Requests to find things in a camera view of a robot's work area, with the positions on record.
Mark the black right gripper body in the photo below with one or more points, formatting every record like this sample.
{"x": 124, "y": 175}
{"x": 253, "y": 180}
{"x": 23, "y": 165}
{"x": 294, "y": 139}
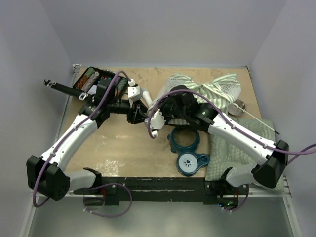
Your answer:
{"x": 169, "y": 110}

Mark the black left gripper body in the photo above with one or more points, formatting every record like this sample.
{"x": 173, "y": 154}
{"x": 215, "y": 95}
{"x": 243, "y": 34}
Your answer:
{"x": 131, "y": 116}

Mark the green striped pet tent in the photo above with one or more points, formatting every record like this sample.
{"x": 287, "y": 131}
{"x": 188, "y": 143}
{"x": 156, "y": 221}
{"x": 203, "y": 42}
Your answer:
{"x": 179, "y": 79}

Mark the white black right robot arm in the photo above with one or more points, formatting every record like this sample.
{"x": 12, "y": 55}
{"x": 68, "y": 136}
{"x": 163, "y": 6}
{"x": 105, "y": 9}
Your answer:
{"x": 270, "y": 158}

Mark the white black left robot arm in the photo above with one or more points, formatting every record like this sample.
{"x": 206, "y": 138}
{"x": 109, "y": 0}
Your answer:
{"x": 46, "y": 173}

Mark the steel pet bowl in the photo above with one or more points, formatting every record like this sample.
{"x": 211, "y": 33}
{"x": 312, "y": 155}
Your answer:
{"x": 236, "y": 108}

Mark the teal pet bowl stand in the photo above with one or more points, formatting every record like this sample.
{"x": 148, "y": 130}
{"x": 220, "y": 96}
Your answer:
{"x": 188, "y": 162}

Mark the green checkered pet cushion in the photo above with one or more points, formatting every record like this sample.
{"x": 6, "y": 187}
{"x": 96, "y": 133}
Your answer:
{"x": 224, "y": 155}

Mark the white toy microphone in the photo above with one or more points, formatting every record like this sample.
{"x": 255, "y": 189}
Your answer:
{"x": 145, "y": 97}

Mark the black poker chip case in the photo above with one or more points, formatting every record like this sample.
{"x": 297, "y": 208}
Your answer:
{"x": 93, "y": 87}

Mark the green yellow chip stack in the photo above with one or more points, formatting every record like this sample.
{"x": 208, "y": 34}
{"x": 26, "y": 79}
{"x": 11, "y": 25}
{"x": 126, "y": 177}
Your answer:
{"x": 88, "y": 73}

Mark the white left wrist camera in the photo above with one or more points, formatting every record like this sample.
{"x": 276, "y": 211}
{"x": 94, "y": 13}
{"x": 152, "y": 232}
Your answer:
{"x": 134, "y": 91}

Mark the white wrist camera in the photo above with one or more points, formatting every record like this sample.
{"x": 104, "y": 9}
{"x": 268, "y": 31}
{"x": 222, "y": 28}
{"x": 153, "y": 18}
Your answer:
{"x": 134, "y": 91}
{"x": 157, "y": 123}

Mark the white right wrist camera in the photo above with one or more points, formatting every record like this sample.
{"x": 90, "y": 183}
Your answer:
{"x": 157, "y": 123}

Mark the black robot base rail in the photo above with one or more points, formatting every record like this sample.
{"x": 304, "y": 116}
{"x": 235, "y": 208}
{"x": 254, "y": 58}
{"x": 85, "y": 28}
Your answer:
{"x": 156, "y": 189}

